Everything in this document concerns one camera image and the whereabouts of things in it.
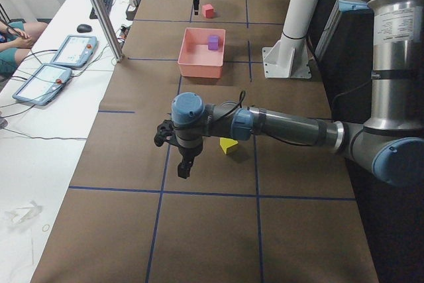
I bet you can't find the pink plastic bin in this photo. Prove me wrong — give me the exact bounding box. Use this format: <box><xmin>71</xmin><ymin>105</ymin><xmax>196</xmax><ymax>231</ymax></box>
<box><xmin>178</xmin><ymin>28</ymin><xmax>226</xmax><ymax>79</ymax></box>

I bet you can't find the yellow foam block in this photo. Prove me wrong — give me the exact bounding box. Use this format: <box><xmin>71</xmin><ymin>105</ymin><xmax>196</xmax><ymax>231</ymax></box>
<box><xmin>219</xmin><ymin>137</ymin><xmax>239</xmax><ymax>155</ymax></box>

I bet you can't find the near teach pendant tablet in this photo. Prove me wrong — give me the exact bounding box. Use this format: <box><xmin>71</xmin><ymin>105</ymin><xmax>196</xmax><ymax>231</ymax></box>
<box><xmin>13</xmin><ymin>64</ymin><xmax>72</xmax><ymax>106</ymax></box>

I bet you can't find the far teach pendant tablet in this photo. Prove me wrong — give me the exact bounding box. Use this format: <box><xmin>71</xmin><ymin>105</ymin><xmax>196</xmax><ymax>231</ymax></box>
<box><xmin>50</xmin><ymin>34</ymin><xmax>97</xmax><ymax>68</ymax></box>

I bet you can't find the purple foam block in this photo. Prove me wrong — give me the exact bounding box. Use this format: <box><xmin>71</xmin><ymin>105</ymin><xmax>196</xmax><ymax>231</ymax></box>
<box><xmin>207</xmin><ymin>34</ymin><xmax>219</xmax><ymax>51</ymax></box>

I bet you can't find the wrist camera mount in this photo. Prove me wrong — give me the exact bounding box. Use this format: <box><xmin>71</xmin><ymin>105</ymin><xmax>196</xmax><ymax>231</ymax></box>
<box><xmin>154</xmin><ymin>120</ymin><xmax>178</xmax><ymax>147</ymax></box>

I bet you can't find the crumpled clear plastic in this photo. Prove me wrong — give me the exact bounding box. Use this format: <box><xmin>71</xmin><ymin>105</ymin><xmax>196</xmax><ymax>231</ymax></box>
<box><xmin>4</xmin><ymin>200</ymin><xmax>44</xmax><ymax>227</ymax></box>

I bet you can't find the black computer mouse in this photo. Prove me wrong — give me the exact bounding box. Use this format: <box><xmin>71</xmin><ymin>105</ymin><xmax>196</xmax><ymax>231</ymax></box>
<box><xmin>77</xmin><ymin>24</ymin><xmax>92</xmax><ymax>33</ymax></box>

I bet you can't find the teach pendant tablet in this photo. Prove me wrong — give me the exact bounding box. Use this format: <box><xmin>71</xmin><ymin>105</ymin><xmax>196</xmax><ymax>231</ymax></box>
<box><xmin>13</xmin><ymin>64</ymin><xmax>72</xmax><ymax>106</ymax></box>
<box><xmin>50</xmin><ymin>34</ymin><xmax>97</xmax><ymax>68</ymax></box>

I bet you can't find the pink foam block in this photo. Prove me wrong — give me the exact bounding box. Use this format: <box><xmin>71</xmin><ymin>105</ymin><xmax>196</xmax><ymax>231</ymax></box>
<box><xmin>202</xmin><ymin>3</ymin><xmax>215</xmax><ymax>19</ymax></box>

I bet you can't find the white pedestal column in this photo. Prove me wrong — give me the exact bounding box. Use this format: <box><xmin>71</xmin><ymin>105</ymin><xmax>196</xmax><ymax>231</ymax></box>
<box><xmin>262</xmin><ymin>0</ymin><xmax>318</xmax><ymax>79</ymax></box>

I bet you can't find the seated person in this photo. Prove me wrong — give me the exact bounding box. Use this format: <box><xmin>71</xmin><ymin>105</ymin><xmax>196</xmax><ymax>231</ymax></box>
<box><xmin>1</xmin><ymin>21</ymin><xmax>48</xmax><ymax>78</ymax></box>

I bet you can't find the aluminium frame post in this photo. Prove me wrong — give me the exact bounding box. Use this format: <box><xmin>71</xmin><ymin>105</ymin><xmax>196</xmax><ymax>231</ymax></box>
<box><xmin>90</xmin><ymin>0</ymin><xmax>124</xmax><ymax>62</ymax></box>

